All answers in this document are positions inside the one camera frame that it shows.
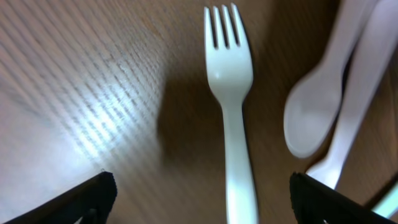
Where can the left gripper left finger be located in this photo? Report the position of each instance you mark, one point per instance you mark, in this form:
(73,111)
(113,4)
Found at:
(89,202)

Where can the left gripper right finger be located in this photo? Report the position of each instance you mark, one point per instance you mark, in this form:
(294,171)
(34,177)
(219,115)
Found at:
(315,203)

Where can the white fork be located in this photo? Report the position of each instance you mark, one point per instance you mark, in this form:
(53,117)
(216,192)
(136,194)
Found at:
(230,76)
(370,59)

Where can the mint green fork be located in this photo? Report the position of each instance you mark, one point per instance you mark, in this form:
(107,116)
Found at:
(388,204)

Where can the white spoon left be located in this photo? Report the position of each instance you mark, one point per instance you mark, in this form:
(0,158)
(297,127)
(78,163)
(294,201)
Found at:
(314,101)

